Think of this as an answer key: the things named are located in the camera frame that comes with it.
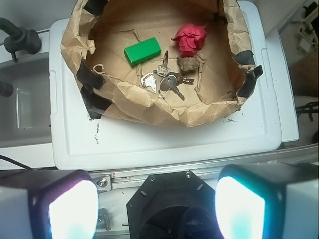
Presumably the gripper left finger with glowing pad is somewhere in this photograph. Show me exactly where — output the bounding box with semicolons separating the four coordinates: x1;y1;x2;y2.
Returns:
0;169;99;239

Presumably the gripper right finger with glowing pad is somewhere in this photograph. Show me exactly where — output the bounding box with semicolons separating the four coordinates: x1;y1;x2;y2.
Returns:
215;163;319;239

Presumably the green rectangular block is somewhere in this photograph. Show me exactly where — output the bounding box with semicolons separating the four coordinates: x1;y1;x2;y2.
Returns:
124;37;162;66

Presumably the white plastic bin lid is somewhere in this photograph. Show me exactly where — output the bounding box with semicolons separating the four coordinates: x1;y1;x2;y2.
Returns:
48;0;283;171

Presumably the clear plastic bin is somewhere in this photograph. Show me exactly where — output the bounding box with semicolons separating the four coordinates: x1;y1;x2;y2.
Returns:
0;53;52;148

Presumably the small brown rock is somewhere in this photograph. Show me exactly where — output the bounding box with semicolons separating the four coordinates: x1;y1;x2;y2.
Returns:
177;57;200;76

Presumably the bunch of silver keys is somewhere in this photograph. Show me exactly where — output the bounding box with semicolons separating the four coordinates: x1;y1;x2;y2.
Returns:
140;50;195;101

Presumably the brown paper bag tray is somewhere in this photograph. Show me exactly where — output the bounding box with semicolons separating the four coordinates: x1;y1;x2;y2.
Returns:
61;0;263;127

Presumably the black clamp knob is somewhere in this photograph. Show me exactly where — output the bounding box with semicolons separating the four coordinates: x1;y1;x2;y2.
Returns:
0;18;42;62

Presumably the crumpled red paper ball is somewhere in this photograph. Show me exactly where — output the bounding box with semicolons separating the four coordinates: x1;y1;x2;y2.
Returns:
172;24;207;58

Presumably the black cable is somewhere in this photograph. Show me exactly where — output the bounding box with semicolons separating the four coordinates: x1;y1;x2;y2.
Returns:
0;155;33;171

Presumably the aluminium extrusion rail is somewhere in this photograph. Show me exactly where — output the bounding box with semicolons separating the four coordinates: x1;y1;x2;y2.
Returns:
89;145;319;192

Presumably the black octagonal mount plate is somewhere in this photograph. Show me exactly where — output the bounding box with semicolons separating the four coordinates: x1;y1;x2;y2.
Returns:
126;171;223;239

